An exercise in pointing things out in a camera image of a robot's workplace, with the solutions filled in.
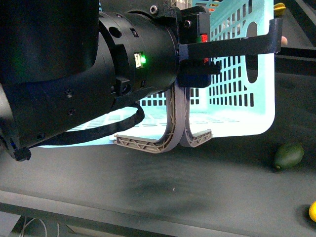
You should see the pink peach front right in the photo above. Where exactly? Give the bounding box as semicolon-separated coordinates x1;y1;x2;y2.
281;36;288;46

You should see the yellow mango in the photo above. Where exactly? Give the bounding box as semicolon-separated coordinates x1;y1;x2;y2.
309;201;316;222

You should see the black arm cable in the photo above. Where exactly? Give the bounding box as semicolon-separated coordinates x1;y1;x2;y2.
29;102;146;149

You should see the light blue plastic shopping basket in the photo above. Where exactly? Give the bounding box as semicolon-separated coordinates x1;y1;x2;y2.
37;0;276;149

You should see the black fruit display shelf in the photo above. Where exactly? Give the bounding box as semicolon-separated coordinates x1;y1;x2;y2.
0;0;316;237

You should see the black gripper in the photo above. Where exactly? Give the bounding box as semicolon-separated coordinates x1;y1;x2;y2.
162;4;283;88

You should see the green avocado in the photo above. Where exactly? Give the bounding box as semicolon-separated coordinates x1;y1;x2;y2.
273;143;304;170

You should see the yellow star fruit right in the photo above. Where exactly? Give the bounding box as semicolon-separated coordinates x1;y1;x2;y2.
274;2;286;17

